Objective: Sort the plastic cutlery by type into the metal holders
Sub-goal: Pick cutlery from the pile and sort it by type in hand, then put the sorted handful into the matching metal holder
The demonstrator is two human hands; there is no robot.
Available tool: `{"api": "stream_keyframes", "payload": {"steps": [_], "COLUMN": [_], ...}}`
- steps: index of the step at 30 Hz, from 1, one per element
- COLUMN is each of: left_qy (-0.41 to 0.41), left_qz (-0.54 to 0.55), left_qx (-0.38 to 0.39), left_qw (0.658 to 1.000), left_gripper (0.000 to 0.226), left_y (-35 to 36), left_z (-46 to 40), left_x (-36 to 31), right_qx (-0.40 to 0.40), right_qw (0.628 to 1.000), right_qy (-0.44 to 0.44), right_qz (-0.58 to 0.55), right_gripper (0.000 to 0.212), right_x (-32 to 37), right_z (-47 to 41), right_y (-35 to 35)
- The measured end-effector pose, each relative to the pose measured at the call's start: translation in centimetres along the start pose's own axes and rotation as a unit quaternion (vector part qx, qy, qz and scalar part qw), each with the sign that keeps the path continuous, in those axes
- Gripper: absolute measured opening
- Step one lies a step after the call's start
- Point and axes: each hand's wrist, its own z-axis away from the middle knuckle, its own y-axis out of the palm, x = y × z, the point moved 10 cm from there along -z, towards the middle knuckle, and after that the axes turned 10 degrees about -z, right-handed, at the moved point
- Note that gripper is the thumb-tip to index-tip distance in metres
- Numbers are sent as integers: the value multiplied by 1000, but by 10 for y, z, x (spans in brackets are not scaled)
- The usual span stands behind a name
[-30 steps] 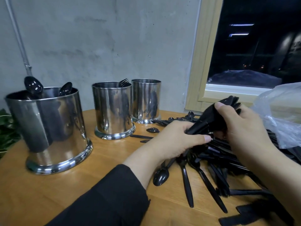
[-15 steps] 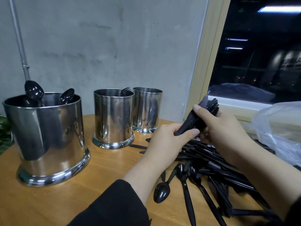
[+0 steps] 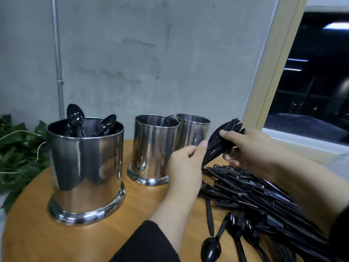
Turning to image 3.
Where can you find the person's left hand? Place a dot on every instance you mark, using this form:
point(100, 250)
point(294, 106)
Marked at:
point(185, 172)

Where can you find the black plastic knife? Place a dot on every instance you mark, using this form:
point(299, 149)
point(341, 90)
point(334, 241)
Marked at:
point(221, 140)
point(232, 131)
point(214, 144)

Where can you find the dark parked car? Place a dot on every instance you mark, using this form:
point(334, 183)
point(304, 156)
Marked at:
point(311, 128)

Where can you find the person's left forearm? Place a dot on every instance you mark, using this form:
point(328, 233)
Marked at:
point(163, 232)

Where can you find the person's right hand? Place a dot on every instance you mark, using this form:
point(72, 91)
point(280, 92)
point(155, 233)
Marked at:
point(253, 152)

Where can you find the green leafy plant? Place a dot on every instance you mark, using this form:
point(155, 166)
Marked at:
point(19, 161)

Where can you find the black plastic fork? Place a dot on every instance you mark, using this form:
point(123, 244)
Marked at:
point(170, 118)

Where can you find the grey metal pipe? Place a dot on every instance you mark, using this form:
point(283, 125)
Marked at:
point(57, 51)

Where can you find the pile of black plastic cutlery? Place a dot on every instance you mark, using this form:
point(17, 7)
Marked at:
point(262, 210)

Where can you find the person's right forearm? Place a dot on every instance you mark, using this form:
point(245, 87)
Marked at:
point(316, 193)

